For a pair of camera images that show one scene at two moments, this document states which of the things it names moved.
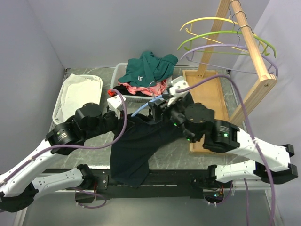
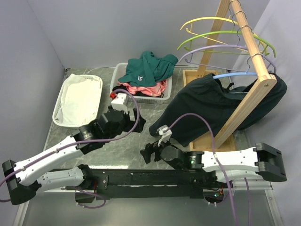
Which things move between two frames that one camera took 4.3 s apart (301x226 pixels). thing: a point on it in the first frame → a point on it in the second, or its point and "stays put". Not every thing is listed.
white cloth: [78, 92] stays put
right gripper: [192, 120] → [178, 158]
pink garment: [159, 89] stays put
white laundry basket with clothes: [143, 77] stays put
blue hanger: [145, 105] → [238, 73]
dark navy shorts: [137, 139] → [201, 114]
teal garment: [148, 69] stays put
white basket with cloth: [77, 90] stays put
